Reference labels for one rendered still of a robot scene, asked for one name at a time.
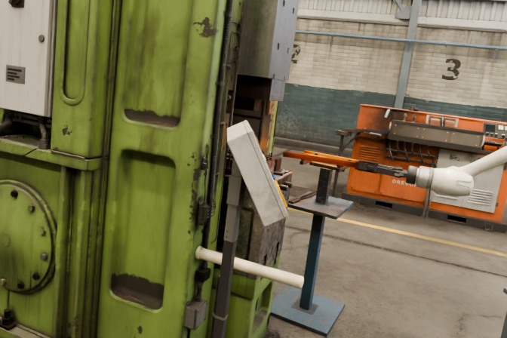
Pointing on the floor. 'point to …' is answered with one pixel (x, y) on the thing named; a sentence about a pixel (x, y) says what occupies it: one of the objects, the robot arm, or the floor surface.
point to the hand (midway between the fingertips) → (367, 166)
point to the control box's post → (227, 262)
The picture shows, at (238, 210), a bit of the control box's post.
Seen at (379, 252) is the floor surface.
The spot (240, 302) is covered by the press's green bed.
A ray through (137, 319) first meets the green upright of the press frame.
